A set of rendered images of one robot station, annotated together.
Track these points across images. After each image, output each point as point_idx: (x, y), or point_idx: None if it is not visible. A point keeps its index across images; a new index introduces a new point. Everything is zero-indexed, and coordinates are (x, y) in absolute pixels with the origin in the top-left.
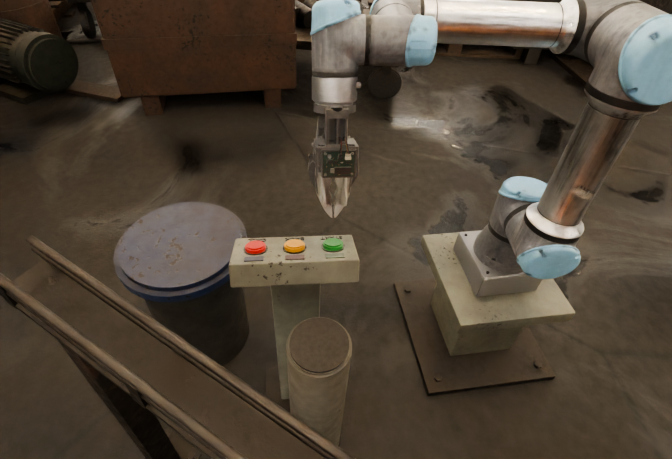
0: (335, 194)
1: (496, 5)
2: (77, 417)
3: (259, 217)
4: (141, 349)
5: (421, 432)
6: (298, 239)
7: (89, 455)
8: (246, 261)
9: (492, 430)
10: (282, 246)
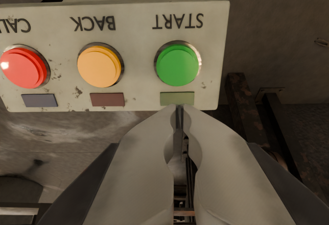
0: (190, 148)
1: None
2: None
3: None
4: (11, 210)
5: None
6: (102, 27)
7: None
8: (31, 106)
9: None
10: (75, 57)
